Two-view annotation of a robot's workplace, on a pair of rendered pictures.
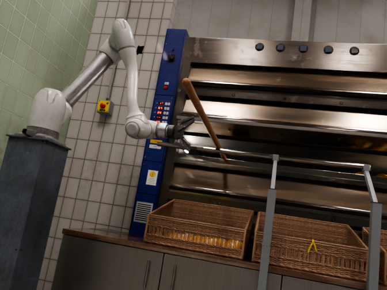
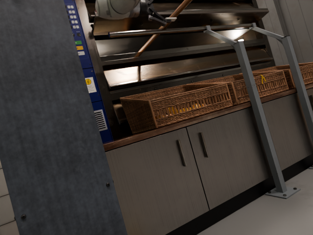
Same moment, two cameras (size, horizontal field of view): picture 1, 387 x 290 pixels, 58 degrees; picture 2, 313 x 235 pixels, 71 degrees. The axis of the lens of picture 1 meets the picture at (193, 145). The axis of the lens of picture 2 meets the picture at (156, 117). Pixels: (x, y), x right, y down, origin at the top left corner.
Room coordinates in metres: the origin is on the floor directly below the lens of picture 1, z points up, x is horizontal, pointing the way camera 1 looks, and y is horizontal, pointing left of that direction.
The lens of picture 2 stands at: (1.11, 0.90, 0.60)
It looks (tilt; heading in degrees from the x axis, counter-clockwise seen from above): 2 degrees up; 320
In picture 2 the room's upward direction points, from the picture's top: 16 degrees counter-clockwise
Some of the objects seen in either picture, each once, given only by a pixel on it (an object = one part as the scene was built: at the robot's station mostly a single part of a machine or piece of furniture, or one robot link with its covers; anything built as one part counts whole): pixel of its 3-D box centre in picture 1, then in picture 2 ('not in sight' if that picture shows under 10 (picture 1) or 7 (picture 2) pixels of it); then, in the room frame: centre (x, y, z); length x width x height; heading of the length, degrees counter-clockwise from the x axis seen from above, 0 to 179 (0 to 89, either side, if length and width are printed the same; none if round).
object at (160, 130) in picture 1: (163, 130); (132, 7); (1.92, 0.18, 1.20); 0.09 x 0.06 x 0.09; 168
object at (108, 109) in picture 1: (105, 107); not in sight; (2.58, 0.71, 1.46); 0.10 x 0.07 x 0.10; 77
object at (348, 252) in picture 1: (304, 241); (234, 86); (2.01, -0.70, 0.72); 0.56 x 0.49 x 0.28; 77
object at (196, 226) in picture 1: (203, 224); (172, 101); (2.15, -0.13, 0.72); 0.56 x 0.49 x 0.28; 76
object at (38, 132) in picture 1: (39, 135); not in sight; (1.69, 0.76, 1.03); 0.22 x 0.18 x 0.06; 167
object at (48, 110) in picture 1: (48, 110); not in sight; (1.72, 0.75, 1.17); 0.18 x 0.16 x 0.22; 22
